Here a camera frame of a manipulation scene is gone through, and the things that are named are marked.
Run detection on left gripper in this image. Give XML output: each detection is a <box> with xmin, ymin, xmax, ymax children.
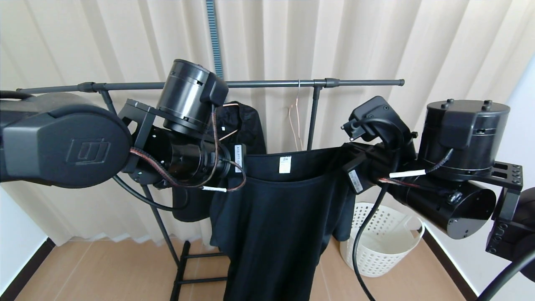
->
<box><xmin>144</xmin><ymin>128</ymin><xmax>247</xmax><ymax>189</ymax></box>

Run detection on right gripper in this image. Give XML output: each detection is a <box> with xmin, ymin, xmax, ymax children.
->
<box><xmin>342</xmin><ymin>142</ymin><xmax>497</xmax><ymax>240</ymax></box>

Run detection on pink clothes hanger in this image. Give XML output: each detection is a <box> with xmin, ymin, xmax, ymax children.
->
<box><xmin>290</xmin><ymin>79</ymin><xmax>305</xmax><ymax>151</ymax></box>
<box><xmin>217</xmin><ymin>102</ymin><xmax>242</xmax><ymax>141</ymax></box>

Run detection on black shorts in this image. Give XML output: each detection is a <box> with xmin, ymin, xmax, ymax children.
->
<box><xmin>172</xmin><ymin>102</ymin><xmax>267</xmax><ymax>222</ymax></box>

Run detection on black garment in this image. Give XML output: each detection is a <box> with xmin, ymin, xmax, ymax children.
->
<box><xmin>209</xmin><ymin>144</ymin><xmax>364</xmax><ymax>301</ymax></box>

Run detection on white laundry basket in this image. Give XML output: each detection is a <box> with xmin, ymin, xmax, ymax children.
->
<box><xmin>339</xmin><ymin>202</ymin><xmax>425</xmax><ymax>278</ymax></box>

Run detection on black clothes rack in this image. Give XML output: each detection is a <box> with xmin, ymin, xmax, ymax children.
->
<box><xmin>17</xmin><ymin>78</ymin><xmax>405</xmax><ymax>301</ymax></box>

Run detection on beige curtain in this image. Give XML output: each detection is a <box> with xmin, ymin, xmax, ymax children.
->
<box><xmin>0</xmin><ymin>0</ymin><xmax>535</xmax><ymax>247</ymax></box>

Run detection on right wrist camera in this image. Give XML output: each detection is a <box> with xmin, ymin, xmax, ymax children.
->
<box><xmin>342</xmin><ymin>96</ymin><xmax>418</xmax><ymax>147</ymax></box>

